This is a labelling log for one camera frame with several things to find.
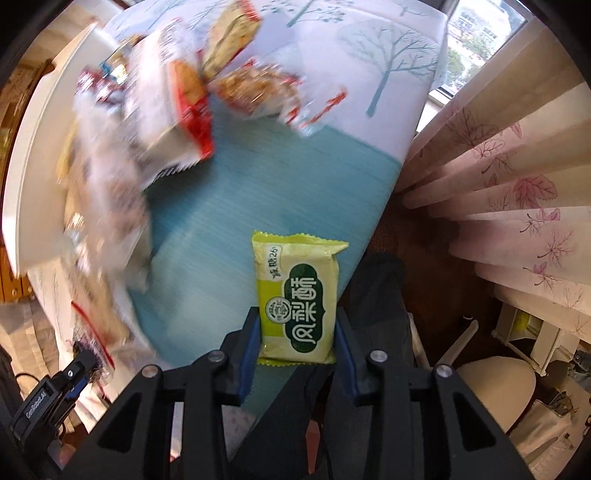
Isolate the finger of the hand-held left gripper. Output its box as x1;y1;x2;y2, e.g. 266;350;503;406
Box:
48;348;99;407

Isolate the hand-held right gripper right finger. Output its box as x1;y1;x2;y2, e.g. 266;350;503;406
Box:
323;312;532;480

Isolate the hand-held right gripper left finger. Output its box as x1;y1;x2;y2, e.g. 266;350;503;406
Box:
60;306;263;480

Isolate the green snack packet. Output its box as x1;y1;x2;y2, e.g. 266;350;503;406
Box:
252;231;348;365

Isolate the pile of snack packets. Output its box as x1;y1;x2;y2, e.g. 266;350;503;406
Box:
58;69;155;370

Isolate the white plastic basket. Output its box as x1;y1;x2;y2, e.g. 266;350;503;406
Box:
2;21;125;278

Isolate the wooden desk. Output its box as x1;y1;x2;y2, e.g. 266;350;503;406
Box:
0;58;56;303

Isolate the white round stool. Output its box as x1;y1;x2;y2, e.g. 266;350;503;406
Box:
434;316;539;435

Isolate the white small rack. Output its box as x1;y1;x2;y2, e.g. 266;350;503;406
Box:
490;300;587;376

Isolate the white plastic bag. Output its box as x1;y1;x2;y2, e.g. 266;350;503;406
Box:
508;399;589;480

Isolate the beige leaf print curtain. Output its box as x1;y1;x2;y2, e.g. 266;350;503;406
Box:
394;18;591;352

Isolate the red edged cracker packet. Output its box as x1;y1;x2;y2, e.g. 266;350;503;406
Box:
131;28;217;164

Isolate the clear peanut candy packet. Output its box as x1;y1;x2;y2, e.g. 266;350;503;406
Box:
215;58;347;137

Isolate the large window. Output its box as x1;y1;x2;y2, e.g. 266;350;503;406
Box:
427;0;532;100

